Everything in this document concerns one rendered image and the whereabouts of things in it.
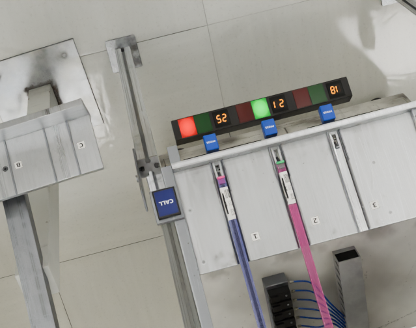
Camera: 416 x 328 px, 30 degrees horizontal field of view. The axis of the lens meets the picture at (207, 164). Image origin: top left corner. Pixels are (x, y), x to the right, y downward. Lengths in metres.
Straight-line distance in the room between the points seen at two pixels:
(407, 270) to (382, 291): 0.07
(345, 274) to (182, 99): 0.72
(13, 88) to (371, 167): 1.03
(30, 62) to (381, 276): 1.02
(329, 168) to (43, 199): 0.55
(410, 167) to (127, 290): 1.22
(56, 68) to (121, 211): 0.47
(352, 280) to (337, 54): 0.73
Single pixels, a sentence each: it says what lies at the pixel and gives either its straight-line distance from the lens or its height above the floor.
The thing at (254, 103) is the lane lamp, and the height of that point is 0.65.
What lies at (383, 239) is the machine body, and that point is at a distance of 1.75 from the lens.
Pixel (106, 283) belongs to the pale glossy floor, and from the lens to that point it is 2.43.
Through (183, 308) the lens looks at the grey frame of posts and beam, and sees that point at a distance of 1.91.
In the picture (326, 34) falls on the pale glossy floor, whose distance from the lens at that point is 2.18.
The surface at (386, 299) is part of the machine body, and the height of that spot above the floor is 0.62.
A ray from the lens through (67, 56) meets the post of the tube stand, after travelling 2.08.
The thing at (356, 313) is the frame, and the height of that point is 0.66.
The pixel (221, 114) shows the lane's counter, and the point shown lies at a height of 0.65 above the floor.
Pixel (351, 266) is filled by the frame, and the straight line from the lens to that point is 1.71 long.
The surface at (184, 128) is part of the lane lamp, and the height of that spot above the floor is 0.66.
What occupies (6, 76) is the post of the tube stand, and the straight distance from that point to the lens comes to 2.10.
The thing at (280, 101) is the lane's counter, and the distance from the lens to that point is 1.48.
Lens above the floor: 1.96
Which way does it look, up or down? 61 degrees down
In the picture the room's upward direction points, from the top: 160 degrees clockwise
